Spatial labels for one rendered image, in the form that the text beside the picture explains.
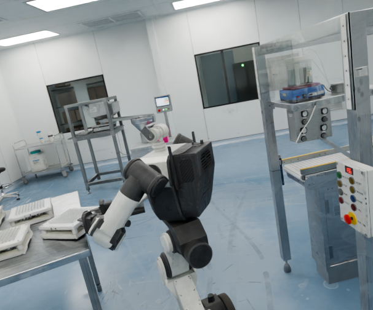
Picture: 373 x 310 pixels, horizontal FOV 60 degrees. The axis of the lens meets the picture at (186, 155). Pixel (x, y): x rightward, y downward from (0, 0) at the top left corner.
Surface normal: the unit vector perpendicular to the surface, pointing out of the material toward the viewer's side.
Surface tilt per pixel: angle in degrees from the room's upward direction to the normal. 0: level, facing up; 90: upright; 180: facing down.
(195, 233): 45
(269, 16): 90
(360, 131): 90
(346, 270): 90
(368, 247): 92
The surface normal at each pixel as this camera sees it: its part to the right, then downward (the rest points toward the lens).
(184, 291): 0.15, -0.54
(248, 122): -0.05, 0.24
